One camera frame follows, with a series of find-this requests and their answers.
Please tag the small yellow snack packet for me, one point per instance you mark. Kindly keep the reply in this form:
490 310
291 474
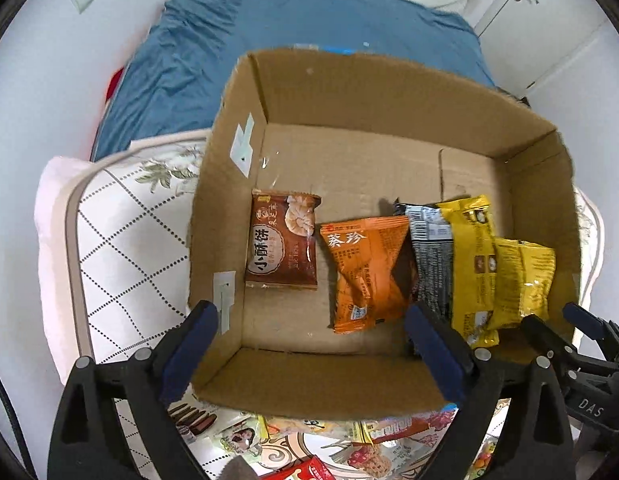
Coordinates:
524 280

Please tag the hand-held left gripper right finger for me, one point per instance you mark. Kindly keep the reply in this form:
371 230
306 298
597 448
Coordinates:
434 350

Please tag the pile of assorted packets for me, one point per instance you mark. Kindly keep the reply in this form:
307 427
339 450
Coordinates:
404 425

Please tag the brown snack packet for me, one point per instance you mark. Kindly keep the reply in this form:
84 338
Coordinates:
282 255

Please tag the orange snack packet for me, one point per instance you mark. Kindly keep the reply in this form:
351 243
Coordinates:
364 270

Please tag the white wall socket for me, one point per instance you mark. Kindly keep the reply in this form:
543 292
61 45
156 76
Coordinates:
82 0

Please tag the red cloth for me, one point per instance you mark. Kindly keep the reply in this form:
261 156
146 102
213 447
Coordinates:
115 85

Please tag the white quilted mattress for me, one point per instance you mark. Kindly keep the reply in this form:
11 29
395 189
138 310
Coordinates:
51 240

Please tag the red snack packet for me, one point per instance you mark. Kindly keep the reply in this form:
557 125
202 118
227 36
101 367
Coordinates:
304 470

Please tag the white quilted floral blanket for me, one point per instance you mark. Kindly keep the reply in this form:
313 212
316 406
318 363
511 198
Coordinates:
119 270

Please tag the blue bed sheet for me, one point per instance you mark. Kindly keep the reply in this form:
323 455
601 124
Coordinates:
189 60

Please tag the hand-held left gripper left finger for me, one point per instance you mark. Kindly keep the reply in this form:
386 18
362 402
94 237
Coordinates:
189 350

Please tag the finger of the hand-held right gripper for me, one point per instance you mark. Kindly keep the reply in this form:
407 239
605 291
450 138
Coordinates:
547 337
587 317

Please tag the cardboard box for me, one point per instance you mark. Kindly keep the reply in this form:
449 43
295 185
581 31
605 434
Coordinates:
364 160

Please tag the large yellow snack packet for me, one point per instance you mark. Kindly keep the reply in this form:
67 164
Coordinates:
469 260

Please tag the black grey snack packet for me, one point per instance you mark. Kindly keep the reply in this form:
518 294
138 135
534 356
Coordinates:
429 255

